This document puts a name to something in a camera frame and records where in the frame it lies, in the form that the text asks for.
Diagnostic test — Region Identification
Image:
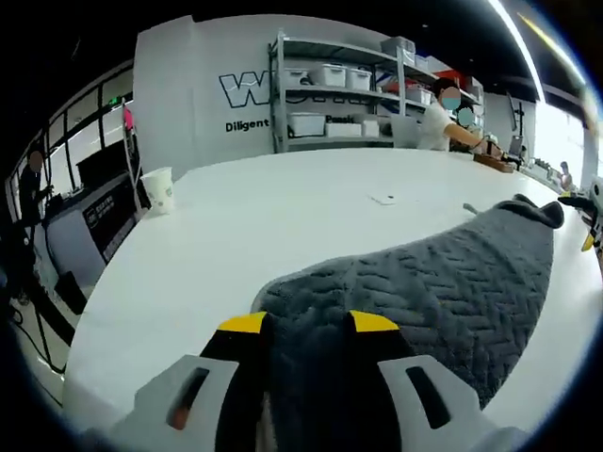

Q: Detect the grey towel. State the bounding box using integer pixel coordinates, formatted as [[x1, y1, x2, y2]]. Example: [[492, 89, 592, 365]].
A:
[[253, 192, 565, 452]]

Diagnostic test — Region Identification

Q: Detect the ceiling light strip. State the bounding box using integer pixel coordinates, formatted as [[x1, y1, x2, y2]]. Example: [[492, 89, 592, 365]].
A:
[[487, 0, 547, 103]]

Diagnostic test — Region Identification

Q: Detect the white paper cup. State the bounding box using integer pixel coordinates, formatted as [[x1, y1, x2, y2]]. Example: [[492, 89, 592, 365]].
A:
[[139, 167, 176, 217]]

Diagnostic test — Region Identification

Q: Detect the grey laptop lid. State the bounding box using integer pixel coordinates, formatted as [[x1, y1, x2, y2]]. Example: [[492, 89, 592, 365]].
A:
[[389, 116, 421, 151]]

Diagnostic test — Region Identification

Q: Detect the low equipment cabinet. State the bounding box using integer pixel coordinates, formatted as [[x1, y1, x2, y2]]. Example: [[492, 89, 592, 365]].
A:
[[44, 171, 155, 283]]

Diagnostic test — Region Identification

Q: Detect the black screen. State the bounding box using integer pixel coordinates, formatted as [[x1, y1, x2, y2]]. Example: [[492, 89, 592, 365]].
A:
[[74, 139, 131, 187]]

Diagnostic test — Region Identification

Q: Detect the group of white storage bins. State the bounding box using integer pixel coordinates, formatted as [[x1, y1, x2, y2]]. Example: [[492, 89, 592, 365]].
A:
[[282, 37, 486, 138]]

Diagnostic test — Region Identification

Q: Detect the pink-topped metal stand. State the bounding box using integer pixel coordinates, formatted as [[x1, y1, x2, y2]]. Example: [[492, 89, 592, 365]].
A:
[[121, 97, 145, 211]]

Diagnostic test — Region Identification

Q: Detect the grey metal shelf rack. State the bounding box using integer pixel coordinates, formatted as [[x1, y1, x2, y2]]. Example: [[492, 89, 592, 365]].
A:
[[267, 28, 486, 154]]

